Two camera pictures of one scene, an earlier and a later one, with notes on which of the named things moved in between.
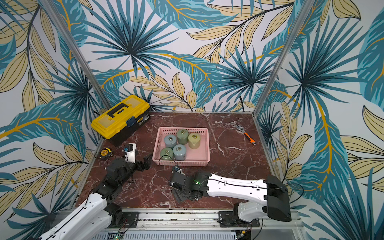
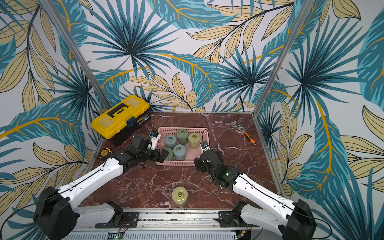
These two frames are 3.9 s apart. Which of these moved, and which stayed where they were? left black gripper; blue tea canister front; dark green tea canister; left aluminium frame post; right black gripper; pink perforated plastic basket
Moved: right black gripper; left black gripper
Stayed: left aluminium frame post; pink perforated plastic basket; dark green tea canister; blue tea canister front
